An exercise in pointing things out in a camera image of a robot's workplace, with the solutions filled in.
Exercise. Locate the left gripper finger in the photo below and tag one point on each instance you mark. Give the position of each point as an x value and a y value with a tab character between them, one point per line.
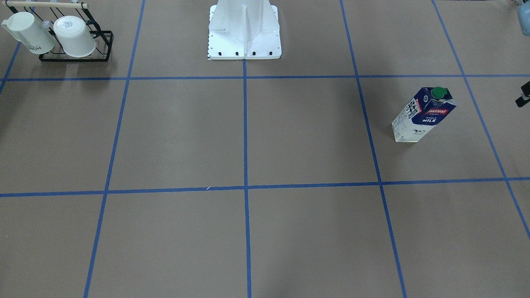
525	96

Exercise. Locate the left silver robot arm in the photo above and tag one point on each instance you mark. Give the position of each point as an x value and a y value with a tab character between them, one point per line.
523	12

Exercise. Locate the blue white milk carton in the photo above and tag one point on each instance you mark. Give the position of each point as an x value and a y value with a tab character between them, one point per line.
427	108

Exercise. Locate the white mug upper rack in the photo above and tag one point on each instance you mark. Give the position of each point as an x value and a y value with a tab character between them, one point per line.
74	36

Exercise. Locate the white mug rack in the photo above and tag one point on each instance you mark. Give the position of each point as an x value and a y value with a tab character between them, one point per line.
74	36
28	30

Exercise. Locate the white mug lower rack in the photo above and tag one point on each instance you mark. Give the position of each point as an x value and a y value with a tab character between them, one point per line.
28	30

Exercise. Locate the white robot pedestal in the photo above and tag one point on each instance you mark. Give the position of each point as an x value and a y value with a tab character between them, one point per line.
244	29

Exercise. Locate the black wire mug rack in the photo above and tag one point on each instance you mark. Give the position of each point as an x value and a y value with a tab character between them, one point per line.
48	11

